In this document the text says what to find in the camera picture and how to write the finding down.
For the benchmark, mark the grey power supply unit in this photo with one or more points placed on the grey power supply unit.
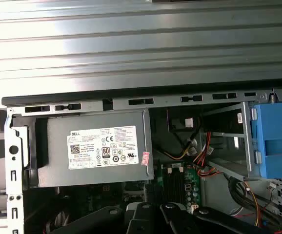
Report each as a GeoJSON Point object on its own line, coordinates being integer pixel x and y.
{"type": "Point", "coordinates": [58, 151]}

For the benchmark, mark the green motherboard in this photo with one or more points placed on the green motherboard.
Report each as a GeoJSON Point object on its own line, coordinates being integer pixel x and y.
{"type": "Point", "coordinates": [192, 174]}

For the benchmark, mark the grey metal drive cage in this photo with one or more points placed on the grey metal drive cage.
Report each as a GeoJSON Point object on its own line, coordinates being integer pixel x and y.
{"type": "Point", "coordinates": [246, 136]}

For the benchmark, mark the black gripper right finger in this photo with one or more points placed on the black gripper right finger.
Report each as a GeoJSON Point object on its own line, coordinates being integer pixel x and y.
{"type": "Point", "coordinates": [180, 221]}

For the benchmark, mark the white power connector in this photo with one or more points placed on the white power connector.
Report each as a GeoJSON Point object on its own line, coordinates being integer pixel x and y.
{"type": "Point", "coordinates": [189, 122]}

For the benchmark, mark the black RAM slot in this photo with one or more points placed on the black RAM slot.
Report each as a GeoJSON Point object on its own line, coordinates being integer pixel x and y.
{"type": "Point", "coordinates": [167, 185]}
{"type": "Point", "coordinates": [178, 185]}

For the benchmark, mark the blue plastic drive bracket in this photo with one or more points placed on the blue plastic drive bracket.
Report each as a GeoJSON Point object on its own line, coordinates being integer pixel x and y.
{"type": "Point", "coordinates": [272, 126]}

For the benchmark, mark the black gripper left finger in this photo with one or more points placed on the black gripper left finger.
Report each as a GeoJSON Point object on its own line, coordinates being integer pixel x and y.
{"type": "Point", "coordinates": [141, 219]}

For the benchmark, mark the black open PC case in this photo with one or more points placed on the black open PC case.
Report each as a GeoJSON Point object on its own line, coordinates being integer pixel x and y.
{"type": "Point", "coordinates": [58, 98]}

